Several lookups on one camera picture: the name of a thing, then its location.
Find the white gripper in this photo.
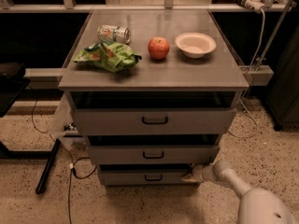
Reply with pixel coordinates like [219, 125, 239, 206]
[181, 164, 215, 183]

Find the grey bottom drawer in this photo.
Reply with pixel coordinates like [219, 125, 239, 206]
[98, 163, 198, 186]

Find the grey drawer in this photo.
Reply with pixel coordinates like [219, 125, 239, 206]
[70, 91, 236, 135]
[88, 134, 219, 164]
[98, 163, 198, 186]

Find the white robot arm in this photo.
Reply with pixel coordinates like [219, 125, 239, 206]
[181, 161, 299, 224]

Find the grey middle drawer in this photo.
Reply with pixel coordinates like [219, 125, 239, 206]
[88, 134, 219, 164]

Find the grey drawer cabinet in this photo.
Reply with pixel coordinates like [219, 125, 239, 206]
[58, 8, 249, 189]

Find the grey top drawer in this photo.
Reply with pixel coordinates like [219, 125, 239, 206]
[70, 91, 236, 135]

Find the dark cabinet at right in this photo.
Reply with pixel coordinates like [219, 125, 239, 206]
[265, 27, 299, 131]

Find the red apple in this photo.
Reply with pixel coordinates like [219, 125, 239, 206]
[148, 36, 170, 60]

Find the white paper bowl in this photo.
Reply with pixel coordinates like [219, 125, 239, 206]
[175, 33, 217, 59]

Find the green chip bag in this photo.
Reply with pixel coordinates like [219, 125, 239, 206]
[73, 40, 142, 73]

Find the crushed soda can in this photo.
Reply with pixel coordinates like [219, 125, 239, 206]
[97, 25, 131, 44]

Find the white power strip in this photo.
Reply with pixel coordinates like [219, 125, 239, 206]
[233, 0, 264, 13]

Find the grey metal rail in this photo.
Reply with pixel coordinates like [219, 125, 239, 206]
[241, 65, 274, 87]

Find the black floor cable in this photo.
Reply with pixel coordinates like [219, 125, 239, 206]
[30, 97, 97, 224]

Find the black desk frame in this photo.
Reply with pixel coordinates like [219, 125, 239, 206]
[0, 62, 61, 194]

